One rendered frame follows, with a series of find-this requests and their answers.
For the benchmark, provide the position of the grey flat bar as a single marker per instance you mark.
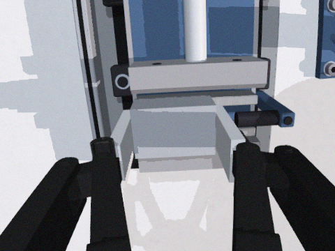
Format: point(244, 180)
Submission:
point(248, 131)
point(224, 98)

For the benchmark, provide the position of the grey rectangular block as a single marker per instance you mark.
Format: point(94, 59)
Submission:
point(173, 126)

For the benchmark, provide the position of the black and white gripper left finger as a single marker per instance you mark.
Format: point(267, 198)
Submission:
point(47, 219)

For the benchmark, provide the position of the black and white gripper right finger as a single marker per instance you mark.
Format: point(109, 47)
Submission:
point(305, 196)

